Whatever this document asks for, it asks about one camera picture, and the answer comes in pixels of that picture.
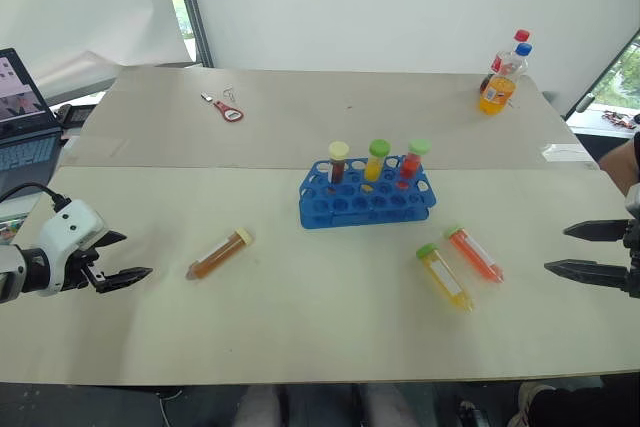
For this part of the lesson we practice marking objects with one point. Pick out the open laptop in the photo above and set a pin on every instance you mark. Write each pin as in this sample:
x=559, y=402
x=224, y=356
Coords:
x=22, y=132

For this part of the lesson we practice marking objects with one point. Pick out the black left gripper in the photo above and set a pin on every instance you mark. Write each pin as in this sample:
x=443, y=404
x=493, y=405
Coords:
x=80, y=272

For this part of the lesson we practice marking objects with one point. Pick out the beige shoe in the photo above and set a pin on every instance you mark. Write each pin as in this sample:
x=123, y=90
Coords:
x=532, y=397

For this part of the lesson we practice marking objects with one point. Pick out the clear bottle red cap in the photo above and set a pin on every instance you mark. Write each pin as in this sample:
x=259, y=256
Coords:
x=505, y=59

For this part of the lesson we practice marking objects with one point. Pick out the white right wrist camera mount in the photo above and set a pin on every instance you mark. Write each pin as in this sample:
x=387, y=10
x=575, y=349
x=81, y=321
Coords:
x=634, y=202

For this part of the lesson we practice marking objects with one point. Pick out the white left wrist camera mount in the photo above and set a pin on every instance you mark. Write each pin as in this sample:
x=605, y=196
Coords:
x=67, y=227

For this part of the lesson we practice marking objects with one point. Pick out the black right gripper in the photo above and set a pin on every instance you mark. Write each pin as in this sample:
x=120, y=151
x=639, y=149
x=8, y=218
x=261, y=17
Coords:
x=635, y=257

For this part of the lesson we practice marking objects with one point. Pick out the small white clip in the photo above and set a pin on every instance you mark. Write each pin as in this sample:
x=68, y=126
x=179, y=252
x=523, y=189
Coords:
x=206, y=97

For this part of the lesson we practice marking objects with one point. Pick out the grey rounded shape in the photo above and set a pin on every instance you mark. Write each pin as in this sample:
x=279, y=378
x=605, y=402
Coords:
x=257, y=407
x=389, y=407

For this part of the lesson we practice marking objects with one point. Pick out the white paper backdrop sheet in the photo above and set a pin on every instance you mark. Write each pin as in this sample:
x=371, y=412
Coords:
x=85, y=2

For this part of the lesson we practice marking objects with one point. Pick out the bystander black trouser leg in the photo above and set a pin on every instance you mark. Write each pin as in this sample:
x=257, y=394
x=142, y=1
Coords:
x=585, y=407

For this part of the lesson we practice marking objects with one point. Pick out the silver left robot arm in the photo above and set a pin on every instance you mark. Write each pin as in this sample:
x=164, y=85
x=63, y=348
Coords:
x=12, y=272

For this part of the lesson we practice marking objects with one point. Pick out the yellow tube green cap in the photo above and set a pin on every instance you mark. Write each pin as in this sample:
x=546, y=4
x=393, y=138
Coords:
x=444, y=277
x=374, y=164

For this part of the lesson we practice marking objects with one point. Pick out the dark brown tube cream cap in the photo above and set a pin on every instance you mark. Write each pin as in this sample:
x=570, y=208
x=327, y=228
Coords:
x=338, y=164

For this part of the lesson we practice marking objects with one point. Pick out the red bottle opener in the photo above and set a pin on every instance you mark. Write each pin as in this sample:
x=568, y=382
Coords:
x=229, y=112

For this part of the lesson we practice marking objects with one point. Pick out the red tube green cap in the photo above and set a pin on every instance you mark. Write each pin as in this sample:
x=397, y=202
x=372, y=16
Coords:
x=412, y=162

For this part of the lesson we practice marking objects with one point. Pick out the blue test tube rack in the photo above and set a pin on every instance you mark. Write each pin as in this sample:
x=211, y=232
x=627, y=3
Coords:
x=350, y=207

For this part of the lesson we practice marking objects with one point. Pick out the orange tube green cap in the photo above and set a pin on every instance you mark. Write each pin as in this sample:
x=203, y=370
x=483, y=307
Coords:
x=475, y=254

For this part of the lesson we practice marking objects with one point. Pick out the dark window frame post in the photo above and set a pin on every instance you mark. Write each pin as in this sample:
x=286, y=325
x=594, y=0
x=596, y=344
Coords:
x=192, y=7

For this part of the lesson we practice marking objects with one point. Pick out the light brown tube cream cap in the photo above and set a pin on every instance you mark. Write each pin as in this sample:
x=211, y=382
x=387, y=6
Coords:
x=220, y=253

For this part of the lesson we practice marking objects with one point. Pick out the orange soda bottle blue cap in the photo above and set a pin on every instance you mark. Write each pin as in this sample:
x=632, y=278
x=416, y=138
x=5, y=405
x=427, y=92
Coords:
x=495, y=94

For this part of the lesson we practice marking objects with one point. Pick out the black desk device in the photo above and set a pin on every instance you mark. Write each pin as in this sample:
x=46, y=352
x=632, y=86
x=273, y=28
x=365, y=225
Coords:
x=75, y=114

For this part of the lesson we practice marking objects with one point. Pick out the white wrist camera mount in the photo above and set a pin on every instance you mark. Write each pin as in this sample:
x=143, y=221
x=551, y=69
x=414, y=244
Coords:
x=67, y=227
x=634, y=202

